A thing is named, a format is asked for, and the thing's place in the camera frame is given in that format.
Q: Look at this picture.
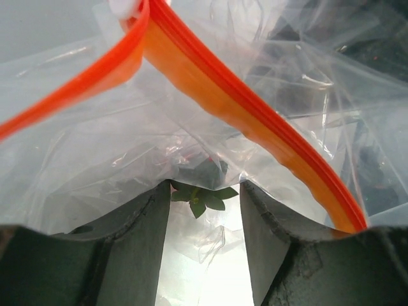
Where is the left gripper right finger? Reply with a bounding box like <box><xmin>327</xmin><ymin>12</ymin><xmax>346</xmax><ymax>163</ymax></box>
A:
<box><xmin>240</xmin><ymin>181</ymin><xmax>407</xmax><ymax>305</ymax></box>

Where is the clear zip top bag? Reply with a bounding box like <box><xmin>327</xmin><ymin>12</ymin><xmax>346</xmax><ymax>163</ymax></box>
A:
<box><xmin>1</xmin><ymin>1</ymin><xmax>407</xmax><ymax>292</ymax></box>

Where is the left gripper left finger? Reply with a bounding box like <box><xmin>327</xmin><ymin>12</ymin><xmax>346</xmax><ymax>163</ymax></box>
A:
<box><xmin>1</xmin><ymin>181</ymin><xmax>170</xmax><ymax>305</ymax></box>

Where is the small fake red strawberry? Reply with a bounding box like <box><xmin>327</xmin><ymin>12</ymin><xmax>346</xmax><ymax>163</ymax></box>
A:
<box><xmin>170</xmin><ymin>180</ymin><xmax>238</xmax><ymax>219</ymax></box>

